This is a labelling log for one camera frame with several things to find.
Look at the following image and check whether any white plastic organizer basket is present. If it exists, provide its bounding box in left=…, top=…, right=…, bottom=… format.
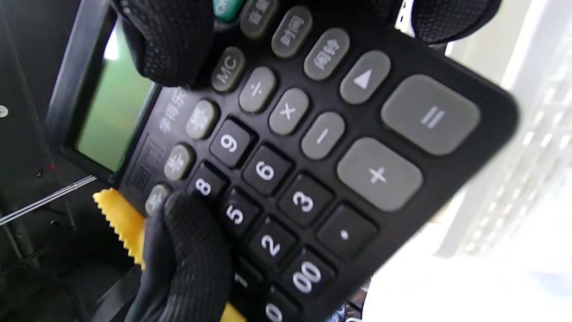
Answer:
left=433, top=0, right=572, bottom=260

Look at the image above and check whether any yellow cleaning cloth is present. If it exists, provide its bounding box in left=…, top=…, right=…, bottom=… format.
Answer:
left=93, top=188, right=247, bottom=322

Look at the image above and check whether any person's right hand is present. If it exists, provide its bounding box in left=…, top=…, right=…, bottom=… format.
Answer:
left=112, top=0, right=503, bottom=89

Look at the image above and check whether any person's left hand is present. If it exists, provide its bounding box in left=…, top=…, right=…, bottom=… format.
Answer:
left=124, top=191, right=234, bottom=322

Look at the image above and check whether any black calculator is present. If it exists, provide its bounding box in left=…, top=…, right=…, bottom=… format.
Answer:
left=45, top=0, right=519, bottom=322

